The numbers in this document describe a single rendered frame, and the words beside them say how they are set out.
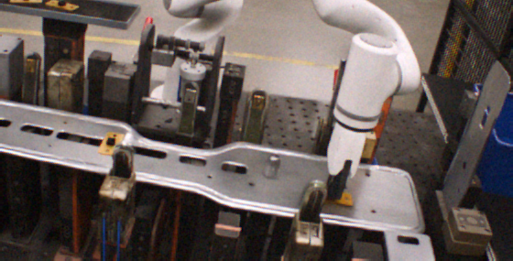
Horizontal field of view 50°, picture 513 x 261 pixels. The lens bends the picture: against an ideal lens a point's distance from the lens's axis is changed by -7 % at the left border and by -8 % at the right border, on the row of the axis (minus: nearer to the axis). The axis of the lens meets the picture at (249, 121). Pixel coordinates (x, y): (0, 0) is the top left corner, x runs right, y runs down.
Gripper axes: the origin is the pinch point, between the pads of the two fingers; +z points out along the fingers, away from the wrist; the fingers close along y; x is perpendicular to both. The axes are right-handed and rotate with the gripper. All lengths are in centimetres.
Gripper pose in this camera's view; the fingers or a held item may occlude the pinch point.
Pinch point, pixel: (334, 186)
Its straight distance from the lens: 117.4
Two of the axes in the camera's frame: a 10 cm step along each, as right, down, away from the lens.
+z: -1.6, 8.5, 5.0
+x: 9.8, 1.8, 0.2
